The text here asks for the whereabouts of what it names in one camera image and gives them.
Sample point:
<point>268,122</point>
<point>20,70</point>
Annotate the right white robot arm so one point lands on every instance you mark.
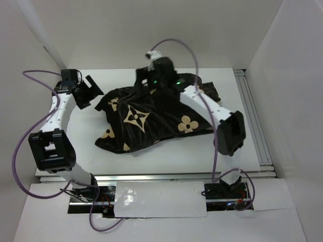
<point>228,126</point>

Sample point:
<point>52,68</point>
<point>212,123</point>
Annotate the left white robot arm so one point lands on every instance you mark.
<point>52,150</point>

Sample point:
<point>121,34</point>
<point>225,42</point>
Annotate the white cover plate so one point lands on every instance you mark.
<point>166,199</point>

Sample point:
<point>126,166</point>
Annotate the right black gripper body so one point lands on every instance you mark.
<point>156,81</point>

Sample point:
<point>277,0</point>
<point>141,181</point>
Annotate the aluminium side rail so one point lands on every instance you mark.
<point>258,138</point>

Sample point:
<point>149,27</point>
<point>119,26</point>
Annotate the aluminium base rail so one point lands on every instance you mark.
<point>216,200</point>

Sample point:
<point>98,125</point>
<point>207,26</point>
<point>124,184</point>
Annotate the black beige patterned pillowcase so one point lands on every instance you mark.
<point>139,119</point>

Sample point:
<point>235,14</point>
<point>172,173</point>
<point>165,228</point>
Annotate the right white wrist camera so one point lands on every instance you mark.
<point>152,55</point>

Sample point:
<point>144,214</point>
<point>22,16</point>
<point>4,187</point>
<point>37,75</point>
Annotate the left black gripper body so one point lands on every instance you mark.
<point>86,93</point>

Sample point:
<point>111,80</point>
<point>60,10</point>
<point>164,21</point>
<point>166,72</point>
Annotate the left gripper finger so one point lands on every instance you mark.
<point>83,103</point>
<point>93,89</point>

